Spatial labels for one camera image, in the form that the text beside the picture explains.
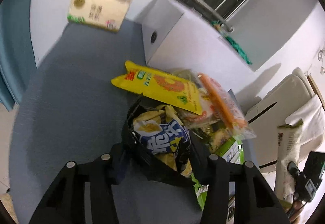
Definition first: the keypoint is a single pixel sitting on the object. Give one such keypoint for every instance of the green cloth on sill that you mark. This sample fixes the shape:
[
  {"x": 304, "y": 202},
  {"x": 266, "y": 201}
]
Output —
[{"x": 231, "y": 42}]

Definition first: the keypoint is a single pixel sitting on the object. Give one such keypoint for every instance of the orange sausage snack packet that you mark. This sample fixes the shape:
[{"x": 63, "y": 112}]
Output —
[{"x": 226, "y": 108}]

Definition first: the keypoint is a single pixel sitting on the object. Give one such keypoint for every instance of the white cardboard box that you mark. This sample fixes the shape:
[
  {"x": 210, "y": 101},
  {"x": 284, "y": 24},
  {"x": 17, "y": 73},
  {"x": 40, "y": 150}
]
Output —
[{"x": 176, "y": 38}]

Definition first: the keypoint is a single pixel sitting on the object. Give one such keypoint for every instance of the dark blue chips bag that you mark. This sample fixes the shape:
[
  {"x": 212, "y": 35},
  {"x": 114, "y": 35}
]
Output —
[{"x": 158, "y": 143}]

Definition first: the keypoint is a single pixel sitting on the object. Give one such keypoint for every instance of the blue curtain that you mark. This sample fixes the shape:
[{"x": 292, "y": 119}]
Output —
[{"x": 17, "y": 55}]

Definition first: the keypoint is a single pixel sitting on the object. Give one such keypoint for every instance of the right hand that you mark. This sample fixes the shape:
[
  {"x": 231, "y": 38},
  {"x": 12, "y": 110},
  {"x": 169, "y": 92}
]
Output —
[{"x": 298, "y": 208}]

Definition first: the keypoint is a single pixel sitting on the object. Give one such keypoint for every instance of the yellow snack packet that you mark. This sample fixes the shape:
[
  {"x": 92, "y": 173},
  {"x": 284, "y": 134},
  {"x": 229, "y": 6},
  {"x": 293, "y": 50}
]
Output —
[{"x": 160, "y": 86}]

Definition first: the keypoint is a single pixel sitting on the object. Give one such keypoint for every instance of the white towel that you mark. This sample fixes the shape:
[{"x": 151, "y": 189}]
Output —
[{"x": 312, "y": 116}]

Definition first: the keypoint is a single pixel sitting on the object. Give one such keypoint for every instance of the tissue pack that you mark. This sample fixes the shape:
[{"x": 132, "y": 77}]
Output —
[{"x": 104, "y": 14}]

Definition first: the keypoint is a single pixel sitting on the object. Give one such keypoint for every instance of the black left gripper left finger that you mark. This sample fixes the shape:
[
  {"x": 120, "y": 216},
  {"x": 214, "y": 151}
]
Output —
[{"x": 64, "y": 200}]

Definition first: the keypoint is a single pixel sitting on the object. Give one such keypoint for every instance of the white green snack packet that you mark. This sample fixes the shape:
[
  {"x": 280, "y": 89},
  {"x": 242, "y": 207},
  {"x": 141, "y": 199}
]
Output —
[{"x": 289, "y": 137}]

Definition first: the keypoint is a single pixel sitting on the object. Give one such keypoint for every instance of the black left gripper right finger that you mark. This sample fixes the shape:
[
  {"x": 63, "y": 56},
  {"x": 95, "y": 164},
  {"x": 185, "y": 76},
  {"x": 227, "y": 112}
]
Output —
[{"x": 255, "y": 202}]

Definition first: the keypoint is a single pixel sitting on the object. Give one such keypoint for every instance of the beige chair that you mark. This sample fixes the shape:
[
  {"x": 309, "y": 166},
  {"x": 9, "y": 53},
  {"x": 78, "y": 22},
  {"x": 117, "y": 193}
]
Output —
[{"x": 264, "y": 118}]

